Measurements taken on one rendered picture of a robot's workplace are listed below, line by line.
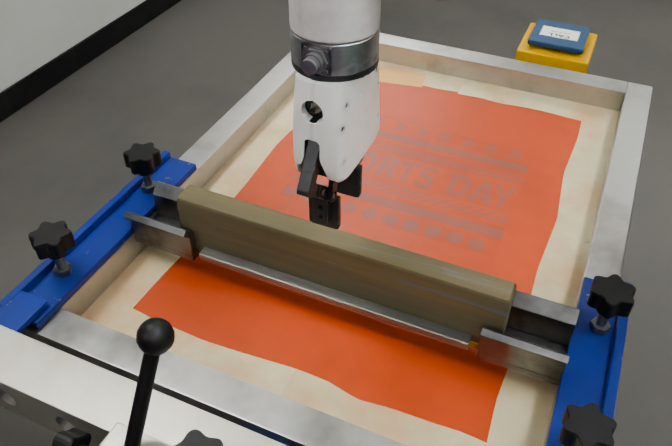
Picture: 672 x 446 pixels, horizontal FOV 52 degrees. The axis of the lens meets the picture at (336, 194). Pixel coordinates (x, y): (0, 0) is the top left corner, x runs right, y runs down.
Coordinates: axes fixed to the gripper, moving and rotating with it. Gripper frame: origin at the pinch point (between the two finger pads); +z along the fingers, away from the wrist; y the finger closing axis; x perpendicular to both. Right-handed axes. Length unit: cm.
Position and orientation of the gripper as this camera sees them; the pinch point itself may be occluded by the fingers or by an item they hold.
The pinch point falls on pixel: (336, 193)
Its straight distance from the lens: 68.2
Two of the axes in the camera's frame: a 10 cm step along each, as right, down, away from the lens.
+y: 4.1, -5.8, 7.0
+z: 0.1, 7.7, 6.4
